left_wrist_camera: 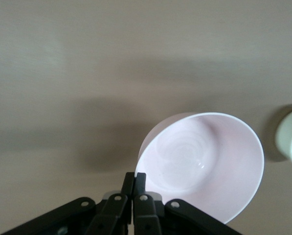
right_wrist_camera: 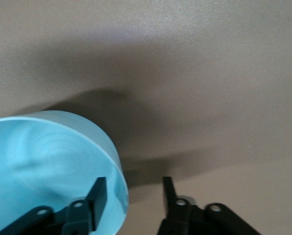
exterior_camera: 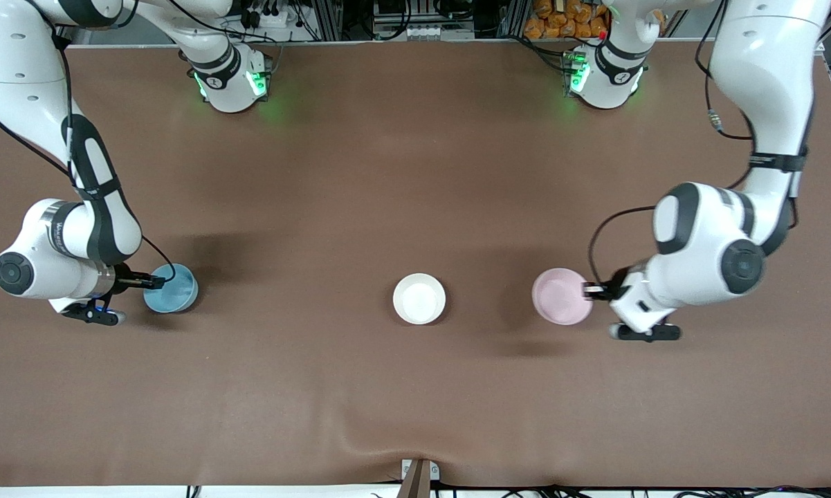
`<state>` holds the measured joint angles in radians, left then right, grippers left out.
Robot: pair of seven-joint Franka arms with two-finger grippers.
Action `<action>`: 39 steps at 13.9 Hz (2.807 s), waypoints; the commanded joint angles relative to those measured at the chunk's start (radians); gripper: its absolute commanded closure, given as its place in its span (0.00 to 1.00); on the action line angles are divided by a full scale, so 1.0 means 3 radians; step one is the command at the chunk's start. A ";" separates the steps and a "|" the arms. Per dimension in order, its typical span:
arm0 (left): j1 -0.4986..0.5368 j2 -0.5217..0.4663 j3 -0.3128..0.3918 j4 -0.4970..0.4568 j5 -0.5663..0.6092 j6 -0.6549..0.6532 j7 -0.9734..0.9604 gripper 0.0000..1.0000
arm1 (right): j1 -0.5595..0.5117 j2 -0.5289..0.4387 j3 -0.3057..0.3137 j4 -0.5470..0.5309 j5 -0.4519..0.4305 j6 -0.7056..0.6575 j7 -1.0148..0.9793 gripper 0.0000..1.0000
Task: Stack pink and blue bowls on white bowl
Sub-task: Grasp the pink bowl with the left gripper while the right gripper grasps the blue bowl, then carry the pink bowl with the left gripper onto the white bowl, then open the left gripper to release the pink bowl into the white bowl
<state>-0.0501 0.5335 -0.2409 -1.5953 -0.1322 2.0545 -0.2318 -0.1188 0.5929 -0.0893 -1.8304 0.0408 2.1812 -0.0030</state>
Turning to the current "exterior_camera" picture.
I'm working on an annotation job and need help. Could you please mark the blue bowl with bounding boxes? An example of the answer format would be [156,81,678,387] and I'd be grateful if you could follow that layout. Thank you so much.
[143,264,199,314]

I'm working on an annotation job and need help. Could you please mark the black cable with connector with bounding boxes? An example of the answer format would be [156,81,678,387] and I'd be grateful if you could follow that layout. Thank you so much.
[694,0,756,141]

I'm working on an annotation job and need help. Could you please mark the orange snack packets pile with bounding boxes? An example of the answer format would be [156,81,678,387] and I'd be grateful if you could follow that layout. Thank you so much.
[524,0,610,40]

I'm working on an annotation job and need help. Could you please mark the black left arm strap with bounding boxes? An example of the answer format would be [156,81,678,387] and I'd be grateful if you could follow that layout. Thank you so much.
[749,154,809,172]

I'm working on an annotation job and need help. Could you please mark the white bowl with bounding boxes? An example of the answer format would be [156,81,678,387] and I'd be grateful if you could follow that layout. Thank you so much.
[392,273,448,326]

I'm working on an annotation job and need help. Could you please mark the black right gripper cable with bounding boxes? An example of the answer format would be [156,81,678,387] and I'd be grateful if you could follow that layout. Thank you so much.
[140,235,177,283]

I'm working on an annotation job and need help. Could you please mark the grey table clamp bracket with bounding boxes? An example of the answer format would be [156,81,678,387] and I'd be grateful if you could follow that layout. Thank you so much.
[401,459,441,481]

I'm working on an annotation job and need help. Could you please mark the white power strip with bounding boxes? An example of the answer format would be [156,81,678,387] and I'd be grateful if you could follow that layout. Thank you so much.
[239,6,298,30]

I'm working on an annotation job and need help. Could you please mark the pink bowl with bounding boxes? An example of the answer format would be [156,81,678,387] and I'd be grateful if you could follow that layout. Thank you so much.
[531,268,594,326]

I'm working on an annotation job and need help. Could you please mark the brown wooden strip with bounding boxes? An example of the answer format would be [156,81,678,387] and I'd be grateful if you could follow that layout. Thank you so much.
[396,460,431,498]

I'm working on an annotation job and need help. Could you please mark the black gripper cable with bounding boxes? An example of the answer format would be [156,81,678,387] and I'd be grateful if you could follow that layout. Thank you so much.
[588,205,658,286]
[140,235,177,283]

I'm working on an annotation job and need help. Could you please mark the brown table cover mat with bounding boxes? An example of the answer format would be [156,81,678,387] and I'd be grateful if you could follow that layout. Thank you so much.
[0,38,831,488]

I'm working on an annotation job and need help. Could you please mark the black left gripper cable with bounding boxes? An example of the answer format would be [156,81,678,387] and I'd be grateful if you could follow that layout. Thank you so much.
[588,205,658,286]

